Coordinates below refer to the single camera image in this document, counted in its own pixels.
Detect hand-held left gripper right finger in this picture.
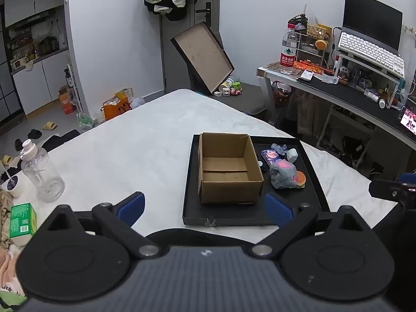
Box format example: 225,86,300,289
251,192,374,261

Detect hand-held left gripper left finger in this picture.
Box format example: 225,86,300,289
39,192,160,261

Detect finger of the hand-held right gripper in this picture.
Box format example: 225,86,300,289
369,173,416,198

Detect black shallow tray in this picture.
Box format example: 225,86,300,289
182,133,331,227

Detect grey pink cat paw plush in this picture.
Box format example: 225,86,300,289
269,160,298,189

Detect blue pink tissue pack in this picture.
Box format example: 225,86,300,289
262,149,287,167

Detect brown cardboard box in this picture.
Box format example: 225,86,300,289
198,132,264,205

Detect lit phone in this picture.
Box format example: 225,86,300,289
399,105,416,136

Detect clear bottle with white lid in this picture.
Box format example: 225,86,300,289
20,139,66,203

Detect orange paper bag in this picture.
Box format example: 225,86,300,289
100,97,132,121

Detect beige tote bag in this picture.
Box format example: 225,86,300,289
287,88,329,137

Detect black desk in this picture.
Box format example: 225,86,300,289
257,61,416,152

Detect green carton box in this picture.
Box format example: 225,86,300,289
9,203,37,238

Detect white paper cup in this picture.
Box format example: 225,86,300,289
0,173,27,198

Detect white keyboard riser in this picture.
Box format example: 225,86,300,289
333,50,406,92

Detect white can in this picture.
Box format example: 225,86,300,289
218,76,237,94

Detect white keyboard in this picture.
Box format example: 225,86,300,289
336,32,405,79

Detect clear acrylic organizer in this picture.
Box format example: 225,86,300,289
295,32,329,68

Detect red label water bottle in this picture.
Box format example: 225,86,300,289
280,23,298,75

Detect white kitchen cabinet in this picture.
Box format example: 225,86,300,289
0,0,74,127

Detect large flat cardboard box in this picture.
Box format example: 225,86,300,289
170,21,235,94

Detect black laptop screen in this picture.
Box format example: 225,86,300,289
341,0,404,56

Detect black door handle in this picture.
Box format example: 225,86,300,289
195,2,212,27

